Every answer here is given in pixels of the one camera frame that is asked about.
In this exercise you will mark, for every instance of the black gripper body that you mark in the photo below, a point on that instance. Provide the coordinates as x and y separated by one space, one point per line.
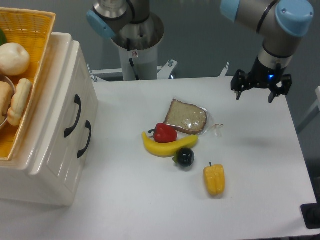
265 74

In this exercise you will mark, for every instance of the bagged bread slice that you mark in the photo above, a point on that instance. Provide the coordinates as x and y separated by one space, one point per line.
190 119

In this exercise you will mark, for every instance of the black mangosteen toy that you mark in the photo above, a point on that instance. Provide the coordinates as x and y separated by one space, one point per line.
184 157

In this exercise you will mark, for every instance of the red bell pepper toy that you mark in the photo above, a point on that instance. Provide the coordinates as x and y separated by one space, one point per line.
163 133

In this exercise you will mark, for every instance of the yellow bell pepper toy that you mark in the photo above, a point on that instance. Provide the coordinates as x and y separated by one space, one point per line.
214 179

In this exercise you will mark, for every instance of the yellow banana toy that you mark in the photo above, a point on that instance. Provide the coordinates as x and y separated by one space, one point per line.
168 149

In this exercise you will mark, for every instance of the white drawer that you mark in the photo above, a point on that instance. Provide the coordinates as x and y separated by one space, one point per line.
56 153

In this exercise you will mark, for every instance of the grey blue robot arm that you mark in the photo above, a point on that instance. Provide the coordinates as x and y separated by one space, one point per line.
282 23

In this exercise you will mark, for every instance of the white drawer cabinet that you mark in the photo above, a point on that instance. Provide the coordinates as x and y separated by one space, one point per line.
16 181

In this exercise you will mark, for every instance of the black device at edge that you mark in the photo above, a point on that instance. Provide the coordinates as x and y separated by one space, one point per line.
311 215

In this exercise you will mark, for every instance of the yellow wicker basket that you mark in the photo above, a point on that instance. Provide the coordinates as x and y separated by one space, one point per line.
32 29

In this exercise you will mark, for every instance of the beige bread roll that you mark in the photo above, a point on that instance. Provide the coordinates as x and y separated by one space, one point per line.
18 102

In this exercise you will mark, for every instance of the white round bun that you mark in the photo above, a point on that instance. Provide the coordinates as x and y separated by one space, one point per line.
14 59

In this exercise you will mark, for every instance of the brown bread loaf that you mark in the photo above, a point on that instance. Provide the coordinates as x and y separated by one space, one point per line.
6 93

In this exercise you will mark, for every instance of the grey bowl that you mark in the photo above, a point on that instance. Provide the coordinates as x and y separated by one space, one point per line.
5 79

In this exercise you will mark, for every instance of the green vegetable toy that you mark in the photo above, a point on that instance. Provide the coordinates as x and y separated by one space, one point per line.
3 38

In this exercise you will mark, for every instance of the white frame at right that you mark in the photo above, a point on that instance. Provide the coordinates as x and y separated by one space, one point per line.
310 114

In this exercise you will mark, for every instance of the black lower drawer handle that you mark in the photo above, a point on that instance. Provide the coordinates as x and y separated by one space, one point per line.
86 141

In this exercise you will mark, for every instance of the black drawer handle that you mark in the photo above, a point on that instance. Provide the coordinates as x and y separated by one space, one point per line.
86 141
77 114

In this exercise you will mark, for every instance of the black top drawer handle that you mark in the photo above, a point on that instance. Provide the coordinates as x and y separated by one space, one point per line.
77 114

